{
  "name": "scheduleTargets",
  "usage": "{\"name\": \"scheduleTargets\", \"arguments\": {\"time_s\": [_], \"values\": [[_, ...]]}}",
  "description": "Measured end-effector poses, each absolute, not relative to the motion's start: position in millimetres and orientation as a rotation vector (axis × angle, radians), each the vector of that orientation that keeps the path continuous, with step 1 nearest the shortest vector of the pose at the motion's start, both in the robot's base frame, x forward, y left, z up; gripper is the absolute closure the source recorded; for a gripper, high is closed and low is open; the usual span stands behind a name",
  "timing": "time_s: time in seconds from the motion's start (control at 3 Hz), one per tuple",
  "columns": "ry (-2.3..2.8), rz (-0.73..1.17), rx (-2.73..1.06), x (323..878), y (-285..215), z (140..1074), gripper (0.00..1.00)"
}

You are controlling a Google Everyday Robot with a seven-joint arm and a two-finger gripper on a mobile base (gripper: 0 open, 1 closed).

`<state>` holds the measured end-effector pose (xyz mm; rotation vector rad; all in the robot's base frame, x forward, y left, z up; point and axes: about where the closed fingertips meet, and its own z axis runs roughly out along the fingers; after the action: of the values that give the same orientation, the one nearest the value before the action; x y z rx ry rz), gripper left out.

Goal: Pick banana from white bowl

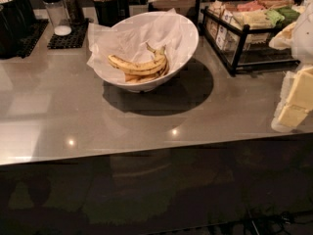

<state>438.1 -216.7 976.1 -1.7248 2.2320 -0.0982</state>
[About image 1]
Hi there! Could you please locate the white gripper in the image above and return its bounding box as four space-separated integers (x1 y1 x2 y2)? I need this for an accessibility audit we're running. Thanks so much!
269 0 313 132

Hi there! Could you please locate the white ceramic bowl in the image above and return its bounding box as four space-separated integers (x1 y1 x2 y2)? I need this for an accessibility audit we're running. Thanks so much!
92 11 200 93

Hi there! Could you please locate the white paper liner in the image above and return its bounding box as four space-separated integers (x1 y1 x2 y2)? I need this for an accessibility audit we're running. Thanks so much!
86 8 197 85

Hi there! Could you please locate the black stirrer stick holder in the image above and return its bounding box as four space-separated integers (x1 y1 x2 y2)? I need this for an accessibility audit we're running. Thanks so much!
92 0 130 26

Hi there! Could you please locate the black rubber mat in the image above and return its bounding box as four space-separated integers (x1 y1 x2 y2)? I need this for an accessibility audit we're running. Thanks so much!
47 20 89 49
17 19 48 58

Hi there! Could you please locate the dark pepper shaker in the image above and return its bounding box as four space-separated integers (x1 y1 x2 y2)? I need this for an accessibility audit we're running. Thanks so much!
64 0 85 25

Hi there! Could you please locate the glass sugar shaker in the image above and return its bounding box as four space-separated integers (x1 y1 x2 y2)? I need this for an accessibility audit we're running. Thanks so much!
42 0 71 36

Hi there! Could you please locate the black rubber mat left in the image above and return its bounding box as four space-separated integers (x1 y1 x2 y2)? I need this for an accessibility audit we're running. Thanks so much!
17 19 48 58

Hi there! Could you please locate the black container left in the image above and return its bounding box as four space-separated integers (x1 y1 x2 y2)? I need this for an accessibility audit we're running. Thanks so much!
0 0 36 59

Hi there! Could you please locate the black wire condiment rack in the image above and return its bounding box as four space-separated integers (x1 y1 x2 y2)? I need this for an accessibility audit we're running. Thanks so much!
200 0 301 74

